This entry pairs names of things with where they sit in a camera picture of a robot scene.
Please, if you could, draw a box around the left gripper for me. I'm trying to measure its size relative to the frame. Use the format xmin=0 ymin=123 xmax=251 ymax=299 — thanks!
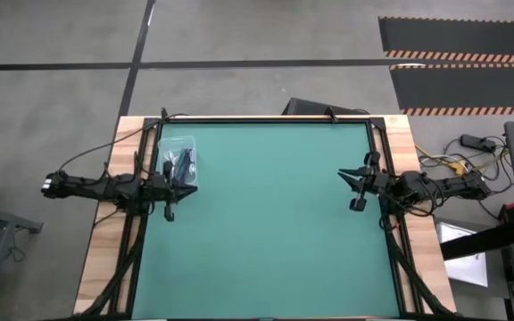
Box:
xmin=149 ymin=160 xmax=198 ymax=223

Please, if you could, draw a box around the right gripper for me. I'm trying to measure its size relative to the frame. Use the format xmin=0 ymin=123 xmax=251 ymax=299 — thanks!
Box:
xmin=337 ymin=150 xmax=394 ymax=214

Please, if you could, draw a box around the dark blue USB-C cable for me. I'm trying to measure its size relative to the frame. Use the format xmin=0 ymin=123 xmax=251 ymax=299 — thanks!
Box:
xmin=174 ymin=147 xmax=197 ymax=184

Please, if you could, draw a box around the clear plastic container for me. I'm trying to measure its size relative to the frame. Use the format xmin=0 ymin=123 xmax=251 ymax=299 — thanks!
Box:
xmin=155 ymin=135 xmax=199 ymax=187

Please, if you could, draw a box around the black box behind table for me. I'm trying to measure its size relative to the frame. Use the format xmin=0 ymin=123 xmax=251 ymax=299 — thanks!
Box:
xmin=281 ymin=96 xmax=369 ymax=118

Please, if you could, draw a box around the green table mat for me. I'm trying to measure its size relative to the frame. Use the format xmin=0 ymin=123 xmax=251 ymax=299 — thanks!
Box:
xmin=130 ymin=122 xmax=401 ymax=320

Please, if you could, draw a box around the black power strip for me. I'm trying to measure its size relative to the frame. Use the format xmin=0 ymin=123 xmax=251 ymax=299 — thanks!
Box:
xmin=459 ymin=133 xmax=498 ymax=153

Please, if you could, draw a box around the white paper sheet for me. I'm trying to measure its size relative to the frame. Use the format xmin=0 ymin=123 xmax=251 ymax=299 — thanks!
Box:
xmin=435 ymin=221 xmax=489 ymax=288

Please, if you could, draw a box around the black hazard-striped floor mat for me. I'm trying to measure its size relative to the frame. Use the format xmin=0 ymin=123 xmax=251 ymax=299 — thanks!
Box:
xmin=377 ymin=16 xmax=514 ymax=65
xmin=389 ymin=62 xmax=514 ymax=117

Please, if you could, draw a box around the black flat bar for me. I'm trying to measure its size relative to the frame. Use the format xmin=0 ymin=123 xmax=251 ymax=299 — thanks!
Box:
xmin=439 ymin=220 xmax=514 ymax=262

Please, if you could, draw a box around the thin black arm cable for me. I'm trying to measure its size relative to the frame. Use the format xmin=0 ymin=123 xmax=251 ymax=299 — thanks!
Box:
xmin=58 ymin=112 xmax=191 ymax=173

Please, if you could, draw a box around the yellow floor cable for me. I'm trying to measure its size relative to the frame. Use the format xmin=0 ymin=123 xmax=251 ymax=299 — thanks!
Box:
xmin=415 ymin=144 xmax=508 ymax=177

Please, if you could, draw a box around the black floor cable bundle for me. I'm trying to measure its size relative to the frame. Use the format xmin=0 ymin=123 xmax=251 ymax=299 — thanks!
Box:
xmin=417 ymin=133 xmax=514 ymax=222

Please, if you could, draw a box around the red clamp handle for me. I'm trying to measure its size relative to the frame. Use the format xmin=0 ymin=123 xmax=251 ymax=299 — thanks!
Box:
xmin=499 ymin=201 xmax=514 ymax=224

